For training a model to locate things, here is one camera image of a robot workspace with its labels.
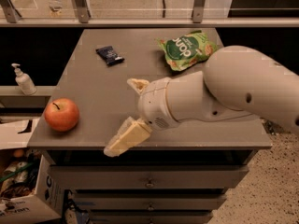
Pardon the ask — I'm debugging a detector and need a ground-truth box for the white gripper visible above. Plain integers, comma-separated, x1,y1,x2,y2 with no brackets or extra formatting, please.
104,77,179,157

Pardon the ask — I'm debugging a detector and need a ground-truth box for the red apple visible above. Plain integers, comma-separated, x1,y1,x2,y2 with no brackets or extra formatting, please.
44,98,79,132

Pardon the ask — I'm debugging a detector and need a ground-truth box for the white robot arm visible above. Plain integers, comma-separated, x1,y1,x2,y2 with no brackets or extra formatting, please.
104,46,299,157

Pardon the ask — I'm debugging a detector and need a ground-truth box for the green rice chip bag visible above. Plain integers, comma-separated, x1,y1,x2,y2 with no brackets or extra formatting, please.
157,30,218,72

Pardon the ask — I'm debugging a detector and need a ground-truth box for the dark blue snack packet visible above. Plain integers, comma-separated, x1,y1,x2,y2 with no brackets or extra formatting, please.
96,46,124,66

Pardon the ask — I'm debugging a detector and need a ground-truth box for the top drawer with knob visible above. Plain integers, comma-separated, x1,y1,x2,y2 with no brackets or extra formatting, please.
50,165,249,189

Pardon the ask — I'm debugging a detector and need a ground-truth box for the drawer with knob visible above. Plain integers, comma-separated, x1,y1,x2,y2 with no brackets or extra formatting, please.
91,211,212,224
74,193,226,211
50,165,249,189

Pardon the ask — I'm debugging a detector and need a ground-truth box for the grey drawer cabinet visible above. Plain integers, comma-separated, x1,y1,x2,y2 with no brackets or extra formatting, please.
27,27,273,224

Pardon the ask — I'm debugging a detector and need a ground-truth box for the middle drawer with knob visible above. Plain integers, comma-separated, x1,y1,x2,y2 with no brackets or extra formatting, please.
74,193,226,211

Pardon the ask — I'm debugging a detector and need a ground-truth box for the bottom drawer with knob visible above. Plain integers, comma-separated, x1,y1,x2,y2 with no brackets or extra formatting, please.
91,211,212,224

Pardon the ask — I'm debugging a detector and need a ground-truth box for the white pump dispenser bottle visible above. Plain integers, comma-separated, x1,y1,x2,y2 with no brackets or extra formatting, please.
11,63,37,95

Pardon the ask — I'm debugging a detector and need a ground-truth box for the white cardboard box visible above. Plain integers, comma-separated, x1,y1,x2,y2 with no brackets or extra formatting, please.
0,119,64,224

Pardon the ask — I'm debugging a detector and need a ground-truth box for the metal railing post right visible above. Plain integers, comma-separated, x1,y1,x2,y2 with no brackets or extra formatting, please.
192,0,206,23

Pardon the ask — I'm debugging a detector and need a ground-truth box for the metal railing post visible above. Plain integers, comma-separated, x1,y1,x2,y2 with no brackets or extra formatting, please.
192,0,206,23
0,0,21,23
72,0,91,23

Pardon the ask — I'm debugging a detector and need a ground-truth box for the metal railing post middle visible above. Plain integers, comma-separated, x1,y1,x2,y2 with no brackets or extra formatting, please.
72,0,91,23

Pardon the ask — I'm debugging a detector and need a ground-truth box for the metal railing post left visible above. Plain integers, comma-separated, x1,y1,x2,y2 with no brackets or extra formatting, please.
0,0,21,23

